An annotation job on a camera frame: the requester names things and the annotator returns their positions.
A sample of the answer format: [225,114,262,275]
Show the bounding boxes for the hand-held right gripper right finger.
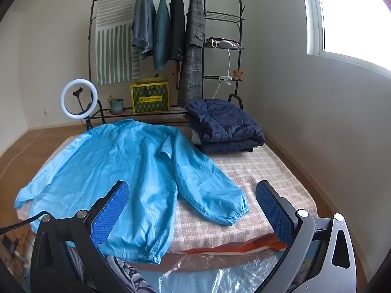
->
[255,180,358,293]

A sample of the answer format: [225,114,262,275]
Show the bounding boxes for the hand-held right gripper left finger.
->
[30,181,132,293]

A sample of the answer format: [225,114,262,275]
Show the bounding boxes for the light blue jacket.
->
[14,119,250,264]

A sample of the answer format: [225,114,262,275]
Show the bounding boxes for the black metal clothes rack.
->
[88,0,248,124]

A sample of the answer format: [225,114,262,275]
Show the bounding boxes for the orange bed sheet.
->
[180,235,288,255]

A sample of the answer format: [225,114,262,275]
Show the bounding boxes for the plaid bed blanket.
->
[46,125,316,252]

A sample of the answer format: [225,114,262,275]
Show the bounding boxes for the person's striped clothing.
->
[105,255,158,293]

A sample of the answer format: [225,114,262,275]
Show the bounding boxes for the clear plastic sheet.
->
[128,250,294,293]

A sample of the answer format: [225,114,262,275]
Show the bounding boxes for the folded navy quilted jacket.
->
[185,98,266,155]

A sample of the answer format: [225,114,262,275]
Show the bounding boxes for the small potted plant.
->
[108,94,125,114]

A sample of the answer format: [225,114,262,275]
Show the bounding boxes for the yellow green patterned box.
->
[130,78,170,114]

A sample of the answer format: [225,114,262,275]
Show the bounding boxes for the green striped white cloth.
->
[95,0,144,85]

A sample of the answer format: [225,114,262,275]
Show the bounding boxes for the grey plaid coat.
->
[177,0,206,108]

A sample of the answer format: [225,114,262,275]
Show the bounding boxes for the white clip-on lamp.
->
[213,39,242,100]

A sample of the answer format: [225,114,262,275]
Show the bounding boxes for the teal jacket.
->
[153,0,172,71]

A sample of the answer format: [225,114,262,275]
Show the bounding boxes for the denim jacket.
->
[131,0,157,60]

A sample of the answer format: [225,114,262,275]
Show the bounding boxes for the black jacket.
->
[169,0,187,62]

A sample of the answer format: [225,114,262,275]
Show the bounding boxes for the window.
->
[301,0,391,71]

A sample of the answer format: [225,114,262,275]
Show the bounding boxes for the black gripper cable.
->
[0,212,43,235]

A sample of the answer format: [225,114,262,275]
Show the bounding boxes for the tangled floor cables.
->
[0,232,34,281]

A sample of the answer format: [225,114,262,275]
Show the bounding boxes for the white ring light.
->
[60,78,99,130]

